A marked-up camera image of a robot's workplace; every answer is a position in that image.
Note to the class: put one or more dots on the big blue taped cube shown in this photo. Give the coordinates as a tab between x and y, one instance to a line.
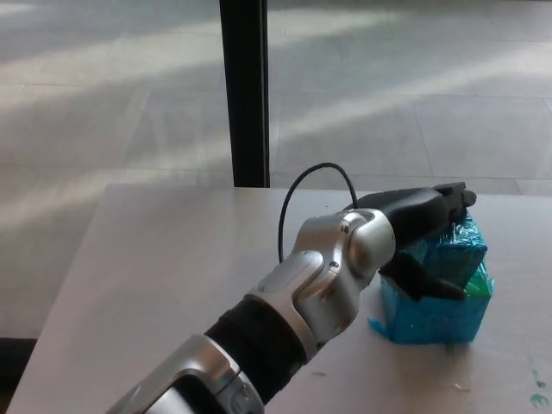
435	317

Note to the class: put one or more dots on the small blue taped cube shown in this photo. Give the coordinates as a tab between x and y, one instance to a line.
455	259

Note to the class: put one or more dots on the black window frame post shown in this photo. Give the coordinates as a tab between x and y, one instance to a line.
246	95

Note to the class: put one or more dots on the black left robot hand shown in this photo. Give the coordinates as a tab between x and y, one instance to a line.
414	211

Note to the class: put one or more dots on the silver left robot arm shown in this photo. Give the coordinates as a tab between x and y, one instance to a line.
276	319

